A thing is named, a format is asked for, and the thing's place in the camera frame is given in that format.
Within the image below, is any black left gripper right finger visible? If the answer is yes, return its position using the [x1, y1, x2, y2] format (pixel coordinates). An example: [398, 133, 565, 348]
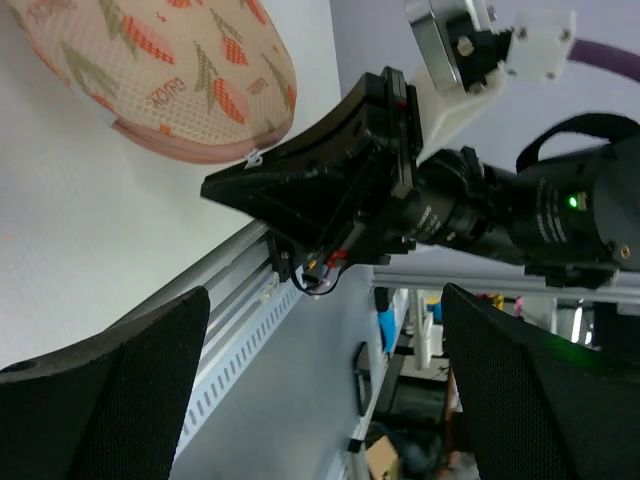
[441, 283, 639, 479]

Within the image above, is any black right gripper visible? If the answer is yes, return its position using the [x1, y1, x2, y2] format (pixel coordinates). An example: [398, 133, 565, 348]
[200, 67, 422, 265]

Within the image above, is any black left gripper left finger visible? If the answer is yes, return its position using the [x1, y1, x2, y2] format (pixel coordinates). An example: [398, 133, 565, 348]
[1, 287, 210, 479]

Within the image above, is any floral mesh laundry bag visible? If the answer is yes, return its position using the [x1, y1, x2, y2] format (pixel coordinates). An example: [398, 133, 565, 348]
[9, 0, 297, 164]

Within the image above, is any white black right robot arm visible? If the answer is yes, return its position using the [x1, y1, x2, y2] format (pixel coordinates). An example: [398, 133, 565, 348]
[201, 68, 639, 294]

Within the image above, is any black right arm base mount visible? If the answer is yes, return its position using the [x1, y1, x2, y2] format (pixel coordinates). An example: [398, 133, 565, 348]
[266, 232, 351, 298]

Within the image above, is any aluminium front rail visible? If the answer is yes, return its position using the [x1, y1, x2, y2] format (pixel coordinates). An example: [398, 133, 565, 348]
[107, 219, 281, 366]

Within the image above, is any white slotted cable duct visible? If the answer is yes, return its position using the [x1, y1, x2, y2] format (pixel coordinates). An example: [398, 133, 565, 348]
[175, 281, 301, 456]

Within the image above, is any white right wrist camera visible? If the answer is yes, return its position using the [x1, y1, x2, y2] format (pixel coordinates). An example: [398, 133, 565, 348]
[404, 1, 577, 163]

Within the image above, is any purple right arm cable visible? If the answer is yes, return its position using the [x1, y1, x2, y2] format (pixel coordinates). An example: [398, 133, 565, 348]
[567, 38, 640, 84]

